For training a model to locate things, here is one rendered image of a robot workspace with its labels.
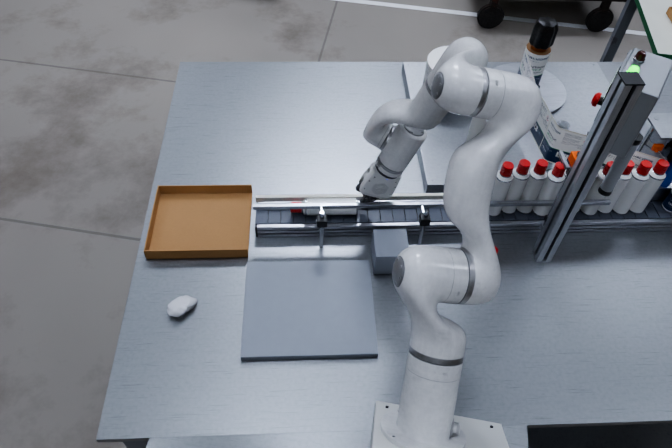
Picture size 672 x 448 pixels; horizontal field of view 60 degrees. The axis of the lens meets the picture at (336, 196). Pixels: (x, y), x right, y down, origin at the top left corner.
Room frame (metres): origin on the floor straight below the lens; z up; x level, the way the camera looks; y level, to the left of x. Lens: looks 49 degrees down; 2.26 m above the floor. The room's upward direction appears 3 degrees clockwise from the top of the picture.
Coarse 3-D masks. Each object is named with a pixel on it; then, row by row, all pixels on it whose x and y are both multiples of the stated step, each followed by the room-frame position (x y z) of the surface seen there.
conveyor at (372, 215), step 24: (264, 216) 1.12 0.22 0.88; (288, 216) 1.13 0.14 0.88; (312, 216) 1.13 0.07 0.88; (336, 216) 1.13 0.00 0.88; (360, 216) 1.14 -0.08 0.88; (384, 216) 1.14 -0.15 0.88; (408, 216) 1.15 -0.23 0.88; (432, 216) 1.15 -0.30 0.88; (504, 216) 1.17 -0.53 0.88; (528, 216) 1.17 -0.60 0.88; (576, 216) 1.18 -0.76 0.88; (600, 216) 1.19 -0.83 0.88; (624, 216) 1.19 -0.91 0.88; (648, 216) 1.19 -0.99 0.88
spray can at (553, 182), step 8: (560, 168) 1.18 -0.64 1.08; (552, 176) 1.19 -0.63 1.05; (560, 176) 1.18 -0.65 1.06; (544, 184) 1.19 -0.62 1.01; (552, 184) 1.17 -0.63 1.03; (560, 184) 1.17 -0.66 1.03; (544, 192) 1.18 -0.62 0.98; (552, 192) 1.17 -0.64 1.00; (536, 208) 1.18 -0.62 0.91; (544, 208) 1.17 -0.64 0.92; (544, 216) 1.17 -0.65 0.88
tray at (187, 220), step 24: (168, 192) 1.23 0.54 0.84; (192, 192) 1.24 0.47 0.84; (216, 192) 1.25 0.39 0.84; (240, 192) 1.25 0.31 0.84; (168, 216) 1.14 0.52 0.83; (192, 216) 1.14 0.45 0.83; (216, 216) 1.15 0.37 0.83; (240, 216) 1.15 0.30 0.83; (168, 240) 1.05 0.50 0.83; (192, 240) 1.05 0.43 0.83; (216, 240) 1.06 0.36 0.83; (240, 240) 1.06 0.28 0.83
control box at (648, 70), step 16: (624, 64) 1.15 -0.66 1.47; (640, 64) 1.14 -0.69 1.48; (656, 64) 1.15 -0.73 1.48; (656, 80) 1.09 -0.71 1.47; (640, 96) 1.04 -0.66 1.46; (656, 96) 1.03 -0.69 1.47; (640, 112) 1.03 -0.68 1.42; (624, 128) 1.04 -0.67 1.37; (640, 128) 1.03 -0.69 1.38; (624, 144) 1.03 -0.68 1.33
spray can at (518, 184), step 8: (520, 160) 1.21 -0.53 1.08; (528, 160) 1.21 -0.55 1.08; (520, 168) 1.19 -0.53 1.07; (528, 168) 1.19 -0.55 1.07; (520, 176) 1.18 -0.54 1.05; (528, 176) 1.19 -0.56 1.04; (512, 184) 1.18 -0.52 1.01; (520, 184) 1.18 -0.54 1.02; (512, 192) 1.18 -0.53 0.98; (520, 192) 1.18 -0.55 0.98; (512, 200) 1.18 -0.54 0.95; (504, 208) 1.18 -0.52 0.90; (512, 208) 1.18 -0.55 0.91
